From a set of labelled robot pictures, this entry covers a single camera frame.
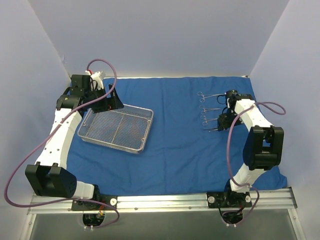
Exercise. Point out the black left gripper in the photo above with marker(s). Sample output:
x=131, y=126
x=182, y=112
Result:
x=104, y=100

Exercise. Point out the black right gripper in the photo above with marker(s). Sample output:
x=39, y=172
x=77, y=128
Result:
x=225, y=120

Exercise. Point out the steel surgical forceps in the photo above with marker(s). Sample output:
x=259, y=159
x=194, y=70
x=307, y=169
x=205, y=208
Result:
x=206, y=120

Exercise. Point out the steel surgical scissors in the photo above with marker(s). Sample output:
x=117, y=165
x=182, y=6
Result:
x=204, y=110

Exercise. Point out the steel mesh instrument tray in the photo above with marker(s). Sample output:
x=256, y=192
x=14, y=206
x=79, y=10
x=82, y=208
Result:
x=124, y=129

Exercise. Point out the steel surgical clamp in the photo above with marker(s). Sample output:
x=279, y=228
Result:
x=203, y=96

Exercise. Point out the blue surgical cloth wrap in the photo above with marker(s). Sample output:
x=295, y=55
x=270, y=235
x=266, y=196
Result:
x=180, y=157

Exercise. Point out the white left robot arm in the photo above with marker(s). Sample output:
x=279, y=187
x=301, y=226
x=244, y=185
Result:
x=49, y=177

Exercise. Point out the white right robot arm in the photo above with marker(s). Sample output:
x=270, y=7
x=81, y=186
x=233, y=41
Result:
x=264, y=143

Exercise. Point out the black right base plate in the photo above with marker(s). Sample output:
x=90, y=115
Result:
x=228, y=199

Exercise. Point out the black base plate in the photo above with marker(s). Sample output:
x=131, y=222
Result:
x=228, y=199
x=110, y=200

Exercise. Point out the aluminium front rail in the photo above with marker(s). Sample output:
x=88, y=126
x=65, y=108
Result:
x=281, y=199

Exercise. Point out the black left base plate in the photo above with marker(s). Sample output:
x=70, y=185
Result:
x=110, y=200

